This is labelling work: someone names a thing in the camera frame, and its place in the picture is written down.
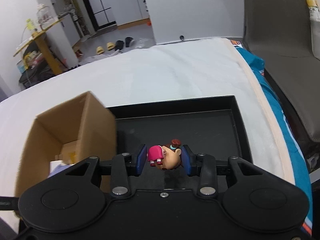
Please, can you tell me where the girl figurine pink dress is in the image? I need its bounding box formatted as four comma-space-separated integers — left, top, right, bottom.
147, 139, 182, 170

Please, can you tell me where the brown cardboard box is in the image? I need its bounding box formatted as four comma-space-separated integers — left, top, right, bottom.
14, 92, 117, 197

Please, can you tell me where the black tray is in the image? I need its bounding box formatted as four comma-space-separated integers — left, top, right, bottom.
105, 94, 253, 188

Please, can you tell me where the blue patterned sheet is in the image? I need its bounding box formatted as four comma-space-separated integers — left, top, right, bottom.
229, 39, 313, 235

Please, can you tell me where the yellow slipper left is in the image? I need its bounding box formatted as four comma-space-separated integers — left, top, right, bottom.
96, 46, 105, 55

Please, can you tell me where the yellow slipper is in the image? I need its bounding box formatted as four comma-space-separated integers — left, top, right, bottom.
106, 42, 116, 51
96, 46, 105, 55

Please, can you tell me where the black slipper left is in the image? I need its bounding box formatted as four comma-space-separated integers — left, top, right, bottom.
114, 40, 124, 51

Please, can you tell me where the black slipper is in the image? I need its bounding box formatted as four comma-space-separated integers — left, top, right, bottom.
125, 36, 135, 48
114, 40, 124, 51

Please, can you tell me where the yellow slipper right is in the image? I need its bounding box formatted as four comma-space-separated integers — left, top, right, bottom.
106, 42, 116, 51

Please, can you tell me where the black slipper right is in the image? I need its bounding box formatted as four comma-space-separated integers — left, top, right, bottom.
125, 36, 135, 48

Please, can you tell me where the yellow side table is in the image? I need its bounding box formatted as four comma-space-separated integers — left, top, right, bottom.
12, 17, 65, 76

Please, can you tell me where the white cabinet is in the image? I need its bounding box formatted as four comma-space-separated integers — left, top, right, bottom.
82, 0, 151, 28

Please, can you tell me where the grey chair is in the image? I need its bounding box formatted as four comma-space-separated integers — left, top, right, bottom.
244, 0, 319, 142

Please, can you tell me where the yellow-capped bottle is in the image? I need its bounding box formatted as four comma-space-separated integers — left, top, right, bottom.
306, 0, 320, 22

